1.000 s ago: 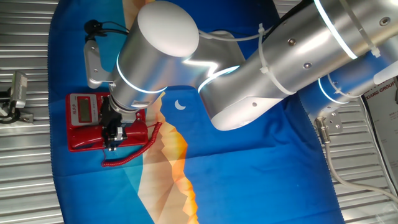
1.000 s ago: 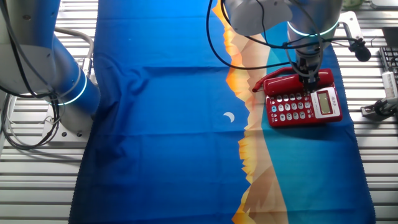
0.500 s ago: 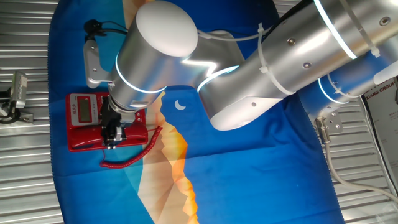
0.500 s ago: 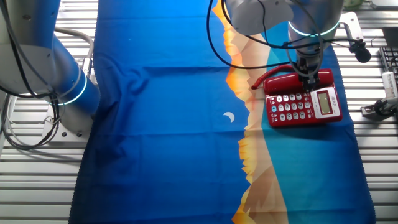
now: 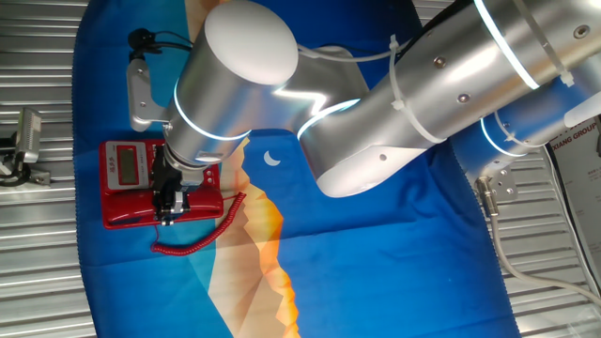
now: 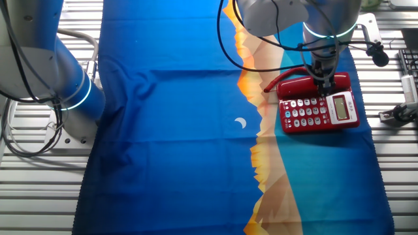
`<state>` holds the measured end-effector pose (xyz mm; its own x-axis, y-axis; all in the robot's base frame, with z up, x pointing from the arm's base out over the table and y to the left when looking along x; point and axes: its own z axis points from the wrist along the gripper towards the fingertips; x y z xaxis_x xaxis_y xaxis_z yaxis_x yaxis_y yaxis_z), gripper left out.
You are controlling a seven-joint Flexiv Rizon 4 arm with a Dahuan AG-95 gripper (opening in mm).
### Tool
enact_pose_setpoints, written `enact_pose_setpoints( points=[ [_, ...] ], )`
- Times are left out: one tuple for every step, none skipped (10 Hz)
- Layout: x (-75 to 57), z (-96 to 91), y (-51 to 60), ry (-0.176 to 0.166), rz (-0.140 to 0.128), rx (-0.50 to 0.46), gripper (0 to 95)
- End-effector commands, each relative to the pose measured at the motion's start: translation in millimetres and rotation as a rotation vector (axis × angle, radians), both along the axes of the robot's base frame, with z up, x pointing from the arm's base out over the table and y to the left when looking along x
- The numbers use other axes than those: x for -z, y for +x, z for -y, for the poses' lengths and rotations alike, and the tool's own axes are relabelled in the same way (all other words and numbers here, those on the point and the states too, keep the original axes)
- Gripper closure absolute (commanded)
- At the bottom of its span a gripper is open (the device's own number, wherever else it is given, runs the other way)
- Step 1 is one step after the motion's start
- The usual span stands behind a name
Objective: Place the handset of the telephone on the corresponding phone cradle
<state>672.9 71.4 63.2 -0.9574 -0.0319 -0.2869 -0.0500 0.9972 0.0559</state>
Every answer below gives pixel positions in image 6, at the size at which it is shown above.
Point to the black computer keyboard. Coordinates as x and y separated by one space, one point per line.
409 60

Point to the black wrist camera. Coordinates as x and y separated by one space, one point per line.
379 55

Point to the blue landscape print cloth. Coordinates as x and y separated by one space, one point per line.
179 147

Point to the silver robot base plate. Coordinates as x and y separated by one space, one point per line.
72 143

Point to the black box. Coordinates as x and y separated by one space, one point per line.
411 39

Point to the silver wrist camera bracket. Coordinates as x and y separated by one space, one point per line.
369 26

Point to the grey flat device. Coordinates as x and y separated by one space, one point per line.
405 4

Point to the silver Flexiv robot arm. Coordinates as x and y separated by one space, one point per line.
32 65

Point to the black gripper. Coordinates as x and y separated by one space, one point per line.
321 67

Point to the red telephone handset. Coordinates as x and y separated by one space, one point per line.
294 88

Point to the black camera clamp mount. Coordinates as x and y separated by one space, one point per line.
400 114

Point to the red telephone base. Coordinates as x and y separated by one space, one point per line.
307 114

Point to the green object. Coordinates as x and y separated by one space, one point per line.
370 4

